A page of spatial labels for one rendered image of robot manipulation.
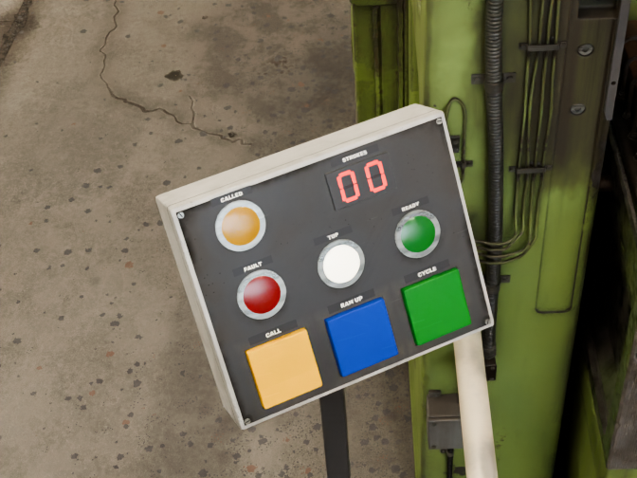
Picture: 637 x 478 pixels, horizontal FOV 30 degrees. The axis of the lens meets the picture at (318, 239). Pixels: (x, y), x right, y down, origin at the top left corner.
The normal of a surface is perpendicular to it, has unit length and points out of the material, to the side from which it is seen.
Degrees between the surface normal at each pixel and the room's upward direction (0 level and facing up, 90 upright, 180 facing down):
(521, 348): 90
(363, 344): 60
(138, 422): 0
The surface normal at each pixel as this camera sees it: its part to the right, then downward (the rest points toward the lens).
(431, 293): 0.33, 0.22
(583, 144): 0.00, 0.73
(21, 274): -0.06, -0.68
